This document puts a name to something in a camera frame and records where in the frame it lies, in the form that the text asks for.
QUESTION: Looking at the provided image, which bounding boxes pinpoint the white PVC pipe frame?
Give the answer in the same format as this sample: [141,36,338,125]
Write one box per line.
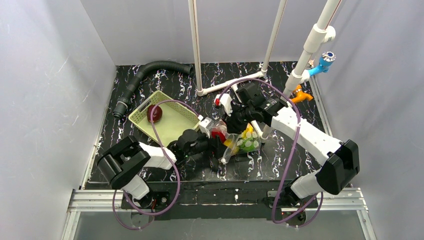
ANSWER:
[188,0,344,144]

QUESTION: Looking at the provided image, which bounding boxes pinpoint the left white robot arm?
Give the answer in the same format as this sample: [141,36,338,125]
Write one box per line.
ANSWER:
[95,129,227,201]

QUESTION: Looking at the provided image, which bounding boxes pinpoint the blue plastic faucet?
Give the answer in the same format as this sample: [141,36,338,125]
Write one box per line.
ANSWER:
[308,51,336,77]

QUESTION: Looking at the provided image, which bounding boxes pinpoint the clear polka dot zip bag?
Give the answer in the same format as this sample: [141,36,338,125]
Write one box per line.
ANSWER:
[209,120,262,164]

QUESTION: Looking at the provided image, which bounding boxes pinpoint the red fake apple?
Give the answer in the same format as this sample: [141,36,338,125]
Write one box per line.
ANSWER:
[210,127,227,143]

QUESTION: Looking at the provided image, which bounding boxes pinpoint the purple fake sweet potato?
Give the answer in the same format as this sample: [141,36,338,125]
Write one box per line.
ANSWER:
[146,104,163,124]

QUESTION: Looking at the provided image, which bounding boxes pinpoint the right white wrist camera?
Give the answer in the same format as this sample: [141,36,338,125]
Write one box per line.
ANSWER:
[214,93,233,117]

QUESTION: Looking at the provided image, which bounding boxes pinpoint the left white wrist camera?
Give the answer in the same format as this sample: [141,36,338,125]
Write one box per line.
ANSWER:
[197,114,214,138]

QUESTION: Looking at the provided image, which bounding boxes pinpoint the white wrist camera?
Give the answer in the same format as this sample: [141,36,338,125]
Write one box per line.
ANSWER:
[214,93,233,117]
[197,114,214,138]

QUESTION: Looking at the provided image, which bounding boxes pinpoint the pale green plastic basket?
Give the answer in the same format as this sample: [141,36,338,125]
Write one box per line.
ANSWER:
[129,90,200,147]

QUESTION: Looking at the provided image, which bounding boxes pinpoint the green fake vegetable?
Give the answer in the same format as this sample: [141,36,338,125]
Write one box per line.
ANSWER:
[236,137,261,153]

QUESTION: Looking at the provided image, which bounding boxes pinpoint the orange plastic faucet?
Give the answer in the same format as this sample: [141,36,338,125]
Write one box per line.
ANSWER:
[290,84,314,104]

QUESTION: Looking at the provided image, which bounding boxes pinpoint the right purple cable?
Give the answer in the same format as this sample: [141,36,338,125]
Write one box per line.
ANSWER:
[218,77,325,228]

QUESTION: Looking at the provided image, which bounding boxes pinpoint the black corrugated hose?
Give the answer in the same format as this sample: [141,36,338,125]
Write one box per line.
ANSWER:
[112,60,194,119]

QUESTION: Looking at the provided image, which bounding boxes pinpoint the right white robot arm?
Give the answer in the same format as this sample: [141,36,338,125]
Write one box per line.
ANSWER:
[214,82,360,205]

